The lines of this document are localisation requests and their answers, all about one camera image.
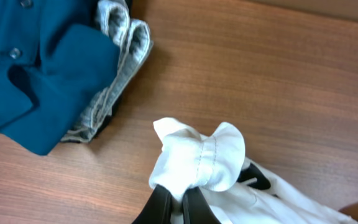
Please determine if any black garment under pile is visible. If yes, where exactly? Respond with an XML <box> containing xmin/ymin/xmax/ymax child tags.
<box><xmin>0</xmin><ymin>0</ymin><xmax>133</xmax><ymax>147</ymax></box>

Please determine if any blue button shirt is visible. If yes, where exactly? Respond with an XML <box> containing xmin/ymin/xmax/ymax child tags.
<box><xmin>0</xmin><ymin>0</ymin><xmax>119</xmax><ymax>156</ymax></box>

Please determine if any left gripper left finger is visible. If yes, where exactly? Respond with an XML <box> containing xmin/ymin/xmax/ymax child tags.
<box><xmin>132</xmin><ymin>185</ymin><xmax>172</xmax><ymax>224</ymax></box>

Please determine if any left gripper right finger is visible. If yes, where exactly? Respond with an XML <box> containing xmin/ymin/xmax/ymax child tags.
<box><xmin>183</xmin><ymin>187</ymin><xmax>220</xmax><ymax>224</ymax></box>

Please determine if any white t-shirt black print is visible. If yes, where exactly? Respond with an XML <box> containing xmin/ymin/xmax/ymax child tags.
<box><xmin>149</xmin><ymin>118</ymin><xmax>356</xmax><ymax>224</ymax></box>

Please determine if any grey white-trimmed garment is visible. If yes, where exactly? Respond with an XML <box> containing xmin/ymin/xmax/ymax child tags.
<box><xmin>60</xmin><ymin>0</ymin><xmax>154</xmax><ymax>144</ymax></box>

